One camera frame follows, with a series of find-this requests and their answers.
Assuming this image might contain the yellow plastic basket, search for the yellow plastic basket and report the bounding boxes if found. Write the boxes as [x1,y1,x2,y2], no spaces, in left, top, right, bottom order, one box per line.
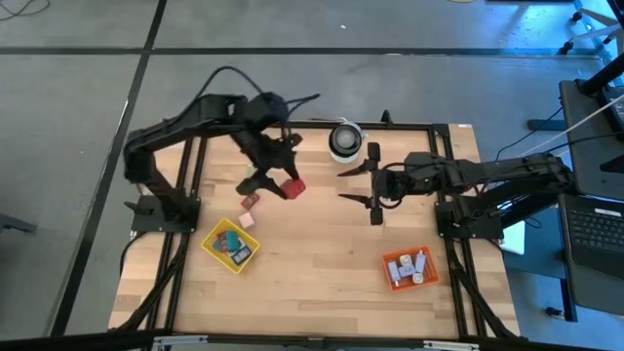
[201,217,261,275]

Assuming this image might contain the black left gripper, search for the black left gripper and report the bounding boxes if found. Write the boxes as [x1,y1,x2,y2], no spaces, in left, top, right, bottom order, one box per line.
[235,132,304,201]

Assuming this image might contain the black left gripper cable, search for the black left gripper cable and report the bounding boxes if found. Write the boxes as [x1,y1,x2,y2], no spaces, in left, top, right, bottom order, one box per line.
[194,65,322,123]

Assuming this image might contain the white cable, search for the white cable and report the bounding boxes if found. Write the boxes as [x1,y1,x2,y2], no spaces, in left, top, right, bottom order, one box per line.
[519,92,624,158]

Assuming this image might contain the black laptop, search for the black laptop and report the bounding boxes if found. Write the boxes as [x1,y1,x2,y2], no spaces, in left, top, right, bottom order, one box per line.
[558,193,624,280]

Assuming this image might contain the black monitor stand pole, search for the black monitor stand pole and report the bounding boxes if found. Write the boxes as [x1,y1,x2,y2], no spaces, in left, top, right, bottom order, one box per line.
[577,53,624,98]

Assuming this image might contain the black side table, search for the black side table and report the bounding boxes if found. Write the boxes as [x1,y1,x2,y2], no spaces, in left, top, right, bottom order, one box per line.
[559,79,624,316]

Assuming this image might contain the orange plastic basket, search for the orange plastic basket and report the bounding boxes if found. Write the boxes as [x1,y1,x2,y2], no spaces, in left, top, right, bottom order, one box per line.
[381,245,442,293]

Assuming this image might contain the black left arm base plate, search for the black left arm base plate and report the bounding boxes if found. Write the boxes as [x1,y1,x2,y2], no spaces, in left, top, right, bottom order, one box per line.
[124,197,201,234]

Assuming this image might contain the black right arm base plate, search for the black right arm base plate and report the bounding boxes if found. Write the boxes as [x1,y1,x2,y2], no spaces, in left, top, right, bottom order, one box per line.
[435,202,504,240]

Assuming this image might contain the red rectangular box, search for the red rectangular box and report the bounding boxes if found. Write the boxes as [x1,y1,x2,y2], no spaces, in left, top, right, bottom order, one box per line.
[280,177,307,201]

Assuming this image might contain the white paper sheet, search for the white paper sheet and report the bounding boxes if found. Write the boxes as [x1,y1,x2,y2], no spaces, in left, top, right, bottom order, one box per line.
[501,219,527,255]

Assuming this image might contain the grey floor object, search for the grey floor object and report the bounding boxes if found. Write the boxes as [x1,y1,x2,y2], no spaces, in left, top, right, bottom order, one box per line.
[0,213,39,235]

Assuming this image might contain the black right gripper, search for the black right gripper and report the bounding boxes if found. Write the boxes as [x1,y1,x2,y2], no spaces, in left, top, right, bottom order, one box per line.
[336,141,407,226]

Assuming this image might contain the silver frame bracket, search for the silver frame bracket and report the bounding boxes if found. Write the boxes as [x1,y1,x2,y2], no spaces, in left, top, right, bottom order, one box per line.
[151,334,210,351]
[422,339,482,351]

